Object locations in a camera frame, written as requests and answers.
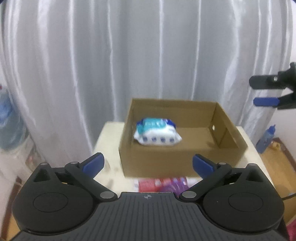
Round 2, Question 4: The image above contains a white small table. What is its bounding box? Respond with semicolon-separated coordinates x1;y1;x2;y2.
92;121;276;195

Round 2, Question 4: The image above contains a brown cardboard box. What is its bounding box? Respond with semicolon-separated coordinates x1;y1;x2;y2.
119;98;247;177

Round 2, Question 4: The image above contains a large blue water jug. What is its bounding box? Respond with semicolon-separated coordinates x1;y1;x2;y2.
1;85;27;151

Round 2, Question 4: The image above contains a blue wet wipes pack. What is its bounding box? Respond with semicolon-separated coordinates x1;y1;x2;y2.
133;118;182;146

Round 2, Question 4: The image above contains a blue spray bottle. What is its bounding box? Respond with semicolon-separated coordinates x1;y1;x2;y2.
255;125;275;154

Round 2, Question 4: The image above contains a purple air freshener jar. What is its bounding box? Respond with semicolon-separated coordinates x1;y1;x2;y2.
162;177;189;195

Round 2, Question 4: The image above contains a grey satin curtain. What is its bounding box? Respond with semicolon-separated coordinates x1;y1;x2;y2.
1;1;293;166

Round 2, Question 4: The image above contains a red toothpaste tube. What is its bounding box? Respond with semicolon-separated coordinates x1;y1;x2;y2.
134;178;171;193

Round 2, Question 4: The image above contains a small yellow floor object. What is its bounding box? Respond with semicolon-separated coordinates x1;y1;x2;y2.
271;141;281;150

